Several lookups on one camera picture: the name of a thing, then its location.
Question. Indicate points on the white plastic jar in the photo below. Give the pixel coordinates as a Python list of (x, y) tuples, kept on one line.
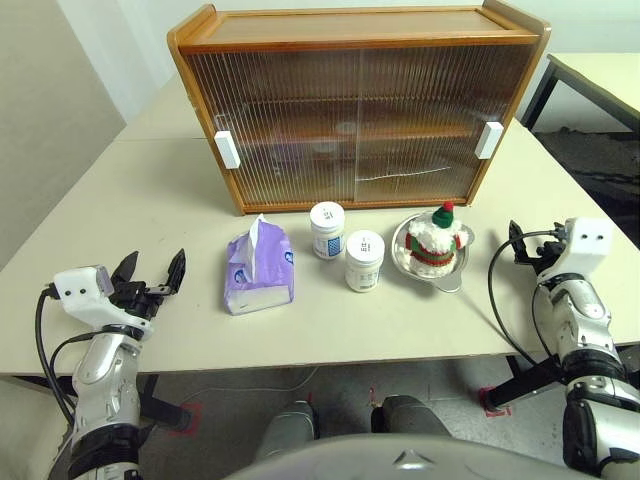
[(363, 265)]

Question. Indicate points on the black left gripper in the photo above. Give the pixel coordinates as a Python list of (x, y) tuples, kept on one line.
[(132, 295)]

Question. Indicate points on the black table foot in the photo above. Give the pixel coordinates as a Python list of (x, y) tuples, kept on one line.
[(165, 410), (525, 380)]

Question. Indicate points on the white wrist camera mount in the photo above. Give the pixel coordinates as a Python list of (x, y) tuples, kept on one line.
[(590, 240), (80, 295)]

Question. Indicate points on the grey right robot leg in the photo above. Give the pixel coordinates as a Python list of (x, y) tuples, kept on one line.
[(410, 415)]

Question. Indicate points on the grey robot torso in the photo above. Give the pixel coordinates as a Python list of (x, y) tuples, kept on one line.
[(400, 462)]

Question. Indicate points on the grey left robot leg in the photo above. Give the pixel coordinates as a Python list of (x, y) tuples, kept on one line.
[(287, 430)]

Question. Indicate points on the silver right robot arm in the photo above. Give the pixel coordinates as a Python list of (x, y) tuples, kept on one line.
[(585, 320)]

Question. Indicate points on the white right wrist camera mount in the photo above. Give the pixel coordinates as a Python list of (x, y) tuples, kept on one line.
[(590, 240)]

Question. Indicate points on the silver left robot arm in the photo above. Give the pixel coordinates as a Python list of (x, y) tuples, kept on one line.
[(105, 375)]

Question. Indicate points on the ribbed clear sliding door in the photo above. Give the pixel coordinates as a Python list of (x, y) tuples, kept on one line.
[(280, 100), (440, 100)]

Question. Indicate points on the beige table with black legs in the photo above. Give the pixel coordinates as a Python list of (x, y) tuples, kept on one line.
[(600, 75)]

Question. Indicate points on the wooden cabinet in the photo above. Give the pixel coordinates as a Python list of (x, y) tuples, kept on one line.
[(350, 25)]

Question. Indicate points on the grey robot leg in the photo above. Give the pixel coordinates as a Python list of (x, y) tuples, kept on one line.
[(287, 430), (410, 415)]

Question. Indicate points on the white plush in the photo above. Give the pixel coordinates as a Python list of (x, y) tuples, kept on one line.
[(432, 245)]

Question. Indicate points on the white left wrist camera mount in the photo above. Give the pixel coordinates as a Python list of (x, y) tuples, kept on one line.
[(80, 295)]

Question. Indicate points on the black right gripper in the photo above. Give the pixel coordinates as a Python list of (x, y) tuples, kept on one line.
[(547, 250)]

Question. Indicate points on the white jar with blue label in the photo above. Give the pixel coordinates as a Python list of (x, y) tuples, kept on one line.
[(327, 235)]

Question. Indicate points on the purple tissue pack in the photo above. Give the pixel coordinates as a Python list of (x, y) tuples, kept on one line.
[(260, 260)]

